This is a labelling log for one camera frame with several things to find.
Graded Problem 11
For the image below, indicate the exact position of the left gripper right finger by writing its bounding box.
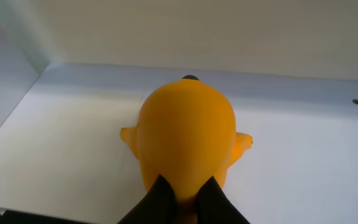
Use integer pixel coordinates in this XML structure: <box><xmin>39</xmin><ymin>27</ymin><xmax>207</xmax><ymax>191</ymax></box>
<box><xmin>196</xmin><ymin>175</ymin><xmax>251</xmax><ymax>224</ymax></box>

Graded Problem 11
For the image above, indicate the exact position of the yellow rubber duck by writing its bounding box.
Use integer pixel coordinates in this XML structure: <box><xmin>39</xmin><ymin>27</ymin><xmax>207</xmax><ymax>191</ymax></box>
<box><xmin>119</xmin><ymin>78</ymin><xmax>254</xmax><ymax>224</ymax></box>

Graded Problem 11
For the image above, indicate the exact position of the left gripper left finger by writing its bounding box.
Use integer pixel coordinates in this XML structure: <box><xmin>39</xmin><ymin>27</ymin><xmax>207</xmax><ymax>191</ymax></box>
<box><xmin>116</xmin><ymin>174</ymin><xmax>178</xmax><ymax>224</ymax></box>

